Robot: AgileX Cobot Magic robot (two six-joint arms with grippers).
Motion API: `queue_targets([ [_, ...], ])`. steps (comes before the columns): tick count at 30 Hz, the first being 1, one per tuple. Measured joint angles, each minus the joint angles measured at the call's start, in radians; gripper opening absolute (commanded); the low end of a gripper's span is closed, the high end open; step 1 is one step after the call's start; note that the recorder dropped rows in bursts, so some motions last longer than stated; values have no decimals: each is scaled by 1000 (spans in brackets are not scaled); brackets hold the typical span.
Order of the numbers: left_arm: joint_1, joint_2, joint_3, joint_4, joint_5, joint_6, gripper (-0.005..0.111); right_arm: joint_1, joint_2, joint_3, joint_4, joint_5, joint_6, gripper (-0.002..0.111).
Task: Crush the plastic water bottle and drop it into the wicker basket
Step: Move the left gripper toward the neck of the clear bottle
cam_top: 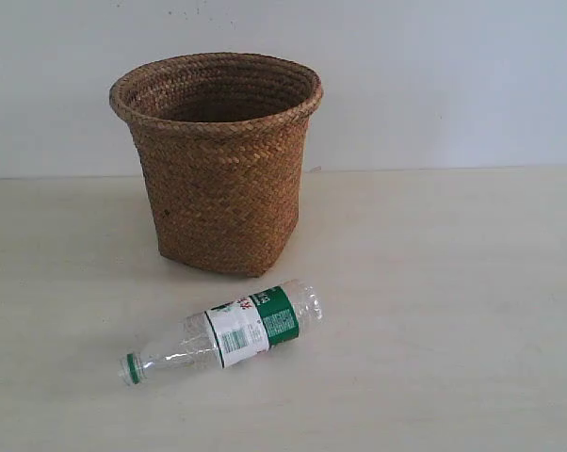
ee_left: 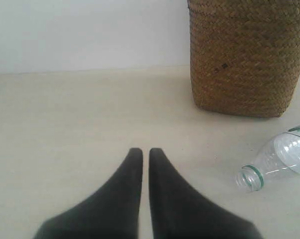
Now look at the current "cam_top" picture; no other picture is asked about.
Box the brown woven wicker basket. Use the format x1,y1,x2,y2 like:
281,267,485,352
109,52,323,277

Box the clear plastic bottle green label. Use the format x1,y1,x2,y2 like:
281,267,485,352
119,280,323,386

